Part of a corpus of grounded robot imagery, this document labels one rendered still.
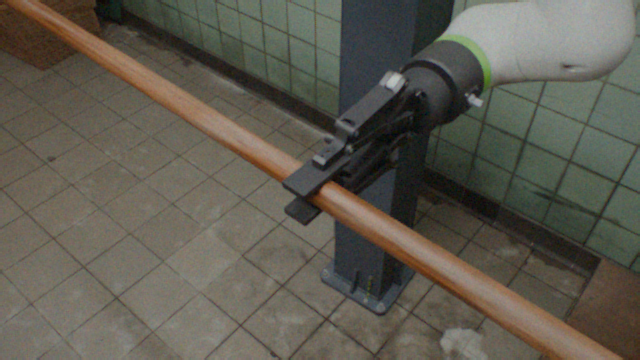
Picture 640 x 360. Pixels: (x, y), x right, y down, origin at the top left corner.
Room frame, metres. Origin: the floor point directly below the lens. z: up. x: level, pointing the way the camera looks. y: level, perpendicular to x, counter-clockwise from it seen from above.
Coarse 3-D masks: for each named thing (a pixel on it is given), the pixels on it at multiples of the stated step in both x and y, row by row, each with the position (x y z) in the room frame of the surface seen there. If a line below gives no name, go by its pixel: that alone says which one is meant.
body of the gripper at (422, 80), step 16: (416, 80) 0.51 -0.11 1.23; (432, 80) 0.51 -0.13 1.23; (416, 96) 0.50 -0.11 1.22; (432, 96) 0.49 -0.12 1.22; (448, 96) 0.51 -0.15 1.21; (384, 112) 0.47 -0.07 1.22; (400, 112) 0.47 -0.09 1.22; (416, 112) 0.50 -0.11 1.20; (432, 112) 0.49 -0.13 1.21; (448, 112) 0.50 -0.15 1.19; (400, 128) 0.48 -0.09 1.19; (416, 128) 0.50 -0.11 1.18; (432, 128) 0.49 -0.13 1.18; (400, 144) 0.48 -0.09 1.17
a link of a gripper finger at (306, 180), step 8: (312, 160) 0.40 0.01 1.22; (344, 160) 0.40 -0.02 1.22; (304, 168) 0.38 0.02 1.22; (312, 168) 0.38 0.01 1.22; (328, 168) 0.38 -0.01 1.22; (336, 168) 0.38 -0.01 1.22; (288, 176) 0.37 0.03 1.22; (296, 176) 0.37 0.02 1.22; (304, 176) 0.37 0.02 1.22; (312, 176) 0.37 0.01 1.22; (320, 176) 0.37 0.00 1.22; (328, 176) 0.37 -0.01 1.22; (288, 184) 0.36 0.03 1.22; (296, 184) 0.36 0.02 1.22; (304, 184) 0.36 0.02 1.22; (312, 184) 0.36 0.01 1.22; (320, 184) 0.36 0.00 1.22; (296, 192) 0.35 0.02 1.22; (304, 192) 0.35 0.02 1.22; (312, 192) 0.35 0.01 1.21; (304, 200) 0.35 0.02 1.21
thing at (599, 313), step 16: (608, 272) 0.71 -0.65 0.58; (624, 272) 0.71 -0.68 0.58; (592, 288) 0.67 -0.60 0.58; (608, 288) 0.67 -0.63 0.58; (624, 288) 0.67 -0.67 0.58; (576, 304) 0.63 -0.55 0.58; (592, 304) 0.63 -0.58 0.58; (608, 304) 0.63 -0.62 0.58; (624, 304) 0.63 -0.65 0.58; (576, 320) 0.59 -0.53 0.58; (592, 320) 0.59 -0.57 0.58; (608, 320) 0.59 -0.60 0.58; (624, 320) 0.59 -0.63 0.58; (592, 336) 0.55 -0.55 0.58; (608, 336) 0.55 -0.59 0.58; (624, 336) 0.55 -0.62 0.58; (624, 352) 0.52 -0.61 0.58
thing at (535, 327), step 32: (32, 0) 0.75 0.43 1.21; (64, 32) 0.67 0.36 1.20; (128, 64) 0.58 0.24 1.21; (160, 96) 0.52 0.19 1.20; (192, 96) 0.52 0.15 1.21; (224, 128) 0.46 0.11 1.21; (256, 160) 0.41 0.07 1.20; (288, 160) 0.40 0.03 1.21; (320, 192) 0.36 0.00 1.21; (352, 224) 0.33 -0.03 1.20; (384, 224) 0.32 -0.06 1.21; (416, 256) 0.29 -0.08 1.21; (448, 256) 0.28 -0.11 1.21; (448, 288) 0.26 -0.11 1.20; (480, 288) 0.25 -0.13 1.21; (512, 320) 0.22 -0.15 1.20; (544, 320) 0.22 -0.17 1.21; (544, 352) 0.20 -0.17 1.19; (576, 352) 0.19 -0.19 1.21; (608, 352) 0.19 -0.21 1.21
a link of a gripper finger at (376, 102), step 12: (384, 84) 0.47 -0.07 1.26; (396, 84) 0.47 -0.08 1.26; (408, 84) 0.47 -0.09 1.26; (372, 96) 0.46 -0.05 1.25; (384, 96) 0.46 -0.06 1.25; (396, 96) 0.46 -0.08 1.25; (360, 108) 0.44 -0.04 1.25; (372, 108) 0.44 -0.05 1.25; (384, 108) 0.44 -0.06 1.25; (336, 120) 0.42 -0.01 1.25; (348, 120) 0.43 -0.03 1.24; (360, 120) 0.42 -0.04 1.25; (372, 120) 0.43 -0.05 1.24; (348, 132) 0.41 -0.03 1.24; (360, 132) 0.41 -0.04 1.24
